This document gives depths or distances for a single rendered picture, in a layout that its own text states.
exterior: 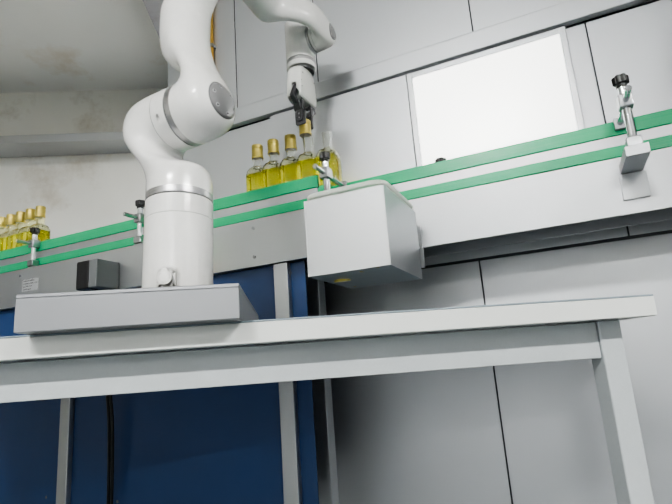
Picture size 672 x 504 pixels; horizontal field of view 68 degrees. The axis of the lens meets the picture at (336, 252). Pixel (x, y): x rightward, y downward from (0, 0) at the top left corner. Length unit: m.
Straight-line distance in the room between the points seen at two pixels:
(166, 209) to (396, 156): 0.77
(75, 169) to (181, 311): 3.51
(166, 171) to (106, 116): 3.41
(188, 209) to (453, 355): 0.51
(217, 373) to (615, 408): 0.65
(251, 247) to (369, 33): 0.82
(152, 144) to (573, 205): 0.86
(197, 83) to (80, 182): 3.26
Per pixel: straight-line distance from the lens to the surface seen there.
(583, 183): 1.18
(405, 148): 1.47
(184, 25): 1.11
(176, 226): 0.89
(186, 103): 0.96
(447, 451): 1.39
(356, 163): 1.51
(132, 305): 0.79
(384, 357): 0.83
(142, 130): 1.02
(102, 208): 4.05
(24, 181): 4.35
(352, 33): 1.75
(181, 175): 0.92
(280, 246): 1.23
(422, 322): 0.80
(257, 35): 1.95
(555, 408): 1.34
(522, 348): 0.90
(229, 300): 0.75
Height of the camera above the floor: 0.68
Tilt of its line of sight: 13 degrees up
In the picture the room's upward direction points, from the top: 4 degrees counter-clockwise
